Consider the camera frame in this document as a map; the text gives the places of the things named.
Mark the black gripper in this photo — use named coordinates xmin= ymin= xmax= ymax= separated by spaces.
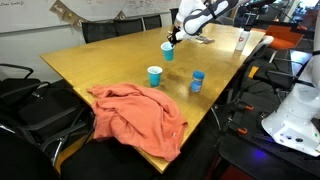
xmin=167 ymin=25 xmax=183 ymax=47

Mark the blue plastic cup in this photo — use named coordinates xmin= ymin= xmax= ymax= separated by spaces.
xmin=147 ymin=65 xmax=164 ymax=88
xmin=160 ymin=41 xmax=176 ymax=62

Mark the dark printed magazine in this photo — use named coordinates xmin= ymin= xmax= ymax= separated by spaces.
xmin=193 ymin=35 xmax=216 ymax=45

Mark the jar with blue lid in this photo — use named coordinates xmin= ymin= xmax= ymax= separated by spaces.
xmin=189 ymin=70 xmax=206 ymax=94

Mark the white bottle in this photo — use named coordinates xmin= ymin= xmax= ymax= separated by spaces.
xmin=235 ymin=27 xmax=251 ymax=52

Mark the orange cloth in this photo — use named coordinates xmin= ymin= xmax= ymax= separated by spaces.
xmin=87 ymin=82 xmax=189 ymax=163

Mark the white chair backrest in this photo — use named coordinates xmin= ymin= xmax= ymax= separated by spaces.
xmin=246 ymin=34 xmax=275 ymax=64

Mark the paper pennant banner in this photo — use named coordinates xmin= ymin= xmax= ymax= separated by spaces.
xmin=49 ymin=0 xmax=128 ymax=28

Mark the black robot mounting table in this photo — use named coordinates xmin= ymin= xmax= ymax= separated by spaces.
xmin=216 ymin=99 xmax=320 ymax=180

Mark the black armrest office chair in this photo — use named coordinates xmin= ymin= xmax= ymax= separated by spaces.
xmin=0 ymin=87 xmax=95 ymax=168
xmin=0 ymin=63 xmax=51 ymax=101
xmin=0 ymin=131 xmax=61 ymax=180

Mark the large written whiteboard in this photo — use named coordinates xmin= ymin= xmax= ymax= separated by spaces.
xmin=0 ymin=0 xmax=183 ymax=34

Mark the orange handled clamp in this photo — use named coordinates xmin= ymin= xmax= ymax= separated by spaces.
xmin=239 ymin=103 xmax=255 ymax=113
xmin=236 ymin=126 xmax=250 ymax=136

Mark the orange chair with black frame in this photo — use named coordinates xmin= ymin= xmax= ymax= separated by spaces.
xmin=253 ymin=24 xmax=306 ymax=52

